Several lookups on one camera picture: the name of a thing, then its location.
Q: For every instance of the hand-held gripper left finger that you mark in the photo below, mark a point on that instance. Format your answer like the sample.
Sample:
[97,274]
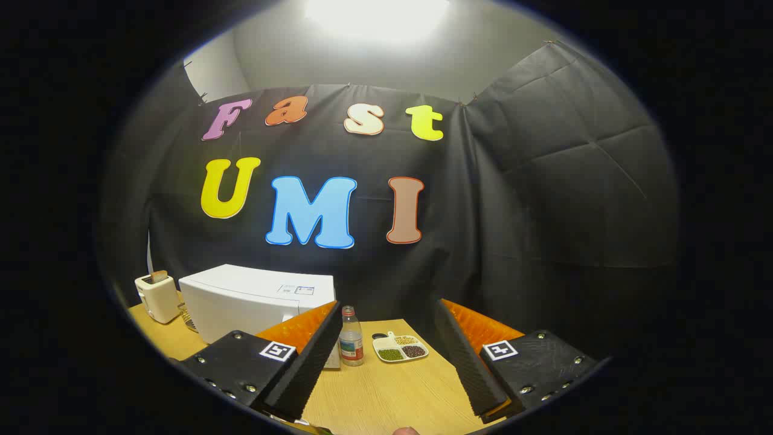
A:
[314,362]

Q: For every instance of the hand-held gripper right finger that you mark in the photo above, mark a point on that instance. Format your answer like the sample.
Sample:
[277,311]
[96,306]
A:
[465,362]

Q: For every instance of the white microwave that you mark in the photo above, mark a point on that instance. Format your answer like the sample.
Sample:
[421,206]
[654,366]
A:
[241,302]

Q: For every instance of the clear plastic bottle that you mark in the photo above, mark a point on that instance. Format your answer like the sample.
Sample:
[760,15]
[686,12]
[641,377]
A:
[351,344]

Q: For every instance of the white divided bean dish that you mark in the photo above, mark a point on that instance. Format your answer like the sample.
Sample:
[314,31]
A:
[400,349]

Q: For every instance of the cream toaster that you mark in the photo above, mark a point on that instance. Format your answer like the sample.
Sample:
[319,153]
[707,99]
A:
[158,299]

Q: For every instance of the toast slice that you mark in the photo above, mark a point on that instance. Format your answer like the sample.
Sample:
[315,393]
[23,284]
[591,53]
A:
[159,277]

